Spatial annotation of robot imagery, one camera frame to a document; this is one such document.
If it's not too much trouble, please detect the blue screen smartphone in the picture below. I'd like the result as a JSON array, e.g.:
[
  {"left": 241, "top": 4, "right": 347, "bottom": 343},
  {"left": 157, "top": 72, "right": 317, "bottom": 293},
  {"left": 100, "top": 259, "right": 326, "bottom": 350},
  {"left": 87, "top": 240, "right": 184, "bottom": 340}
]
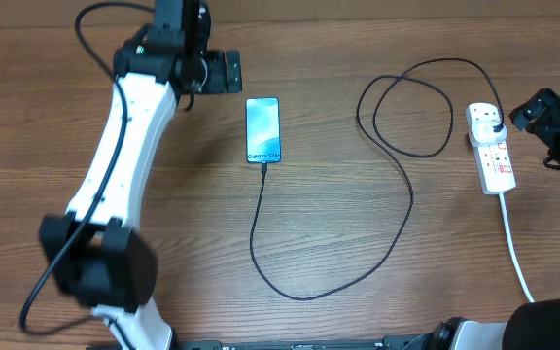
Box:
[{"left": 245, "top": 97, "right": 282, "bottom": 163}]

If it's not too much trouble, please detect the black charging cable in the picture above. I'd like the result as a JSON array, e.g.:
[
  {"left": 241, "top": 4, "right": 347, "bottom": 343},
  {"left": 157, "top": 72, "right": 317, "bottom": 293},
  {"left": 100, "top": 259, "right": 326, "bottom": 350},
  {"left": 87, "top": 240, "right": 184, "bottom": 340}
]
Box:
[{"left": 249, "top": 57, "right": 507, "bottom": 302}]

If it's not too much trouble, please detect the white power strip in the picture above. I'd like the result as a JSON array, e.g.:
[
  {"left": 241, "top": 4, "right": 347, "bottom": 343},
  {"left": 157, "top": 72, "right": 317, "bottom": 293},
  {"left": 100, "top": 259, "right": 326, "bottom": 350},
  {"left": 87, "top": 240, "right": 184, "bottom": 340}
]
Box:
[{"left": 466, "top": 102, "right": 516, "bottom": 195}]

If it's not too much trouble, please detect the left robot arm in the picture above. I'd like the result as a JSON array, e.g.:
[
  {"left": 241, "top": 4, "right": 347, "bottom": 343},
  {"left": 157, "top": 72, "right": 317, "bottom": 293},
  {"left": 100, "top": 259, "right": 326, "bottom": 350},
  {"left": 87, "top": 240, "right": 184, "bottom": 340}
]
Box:
[{"left": 39, "top": 0, "right": 242, "bottom": 349}]

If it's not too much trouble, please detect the white charger plug adapter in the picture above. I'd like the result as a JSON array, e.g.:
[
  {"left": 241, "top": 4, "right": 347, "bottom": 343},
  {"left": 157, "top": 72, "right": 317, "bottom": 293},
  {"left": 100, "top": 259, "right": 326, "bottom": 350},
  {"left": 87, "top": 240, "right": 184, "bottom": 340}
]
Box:
[{"left": 469, "top": 120, "right": 508, "bottom": 147}]

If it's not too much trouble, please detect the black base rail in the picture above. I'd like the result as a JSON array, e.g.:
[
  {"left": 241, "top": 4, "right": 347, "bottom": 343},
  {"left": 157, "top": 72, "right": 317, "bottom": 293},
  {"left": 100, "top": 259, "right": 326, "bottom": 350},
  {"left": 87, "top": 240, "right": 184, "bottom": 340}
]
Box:
[{"left": 85, "top": 318, "right": 505, "bottom": 350}]

